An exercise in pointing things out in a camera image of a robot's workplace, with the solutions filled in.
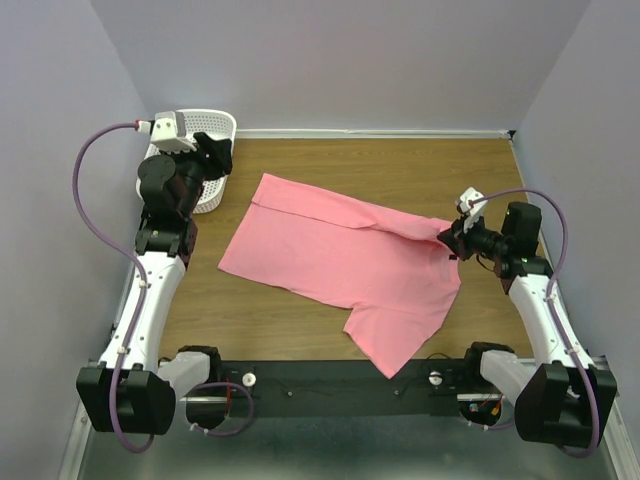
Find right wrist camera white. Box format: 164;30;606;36
456;187;488;233

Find pink t shirt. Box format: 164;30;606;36
218;174;461;378

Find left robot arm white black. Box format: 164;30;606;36
76;132;233;435

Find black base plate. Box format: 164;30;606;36
182;357;531;419

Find white plastic laundry basket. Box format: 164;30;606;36
136;109;237;214

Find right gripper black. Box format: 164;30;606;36
436;210;509;261

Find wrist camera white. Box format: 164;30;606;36
150;111;196;154
456;187;488;233

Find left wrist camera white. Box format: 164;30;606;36
150;111;196;154

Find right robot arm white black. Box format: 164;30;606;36
438;188;617;457

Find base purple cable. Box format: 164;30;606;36
187;382;256;438
467;417;519;432

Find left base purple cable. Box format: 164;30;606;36
187;382;256;438

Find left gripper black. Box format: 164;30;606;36
159;130;233;217

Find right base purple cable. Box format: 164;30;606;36
467;417;519;432

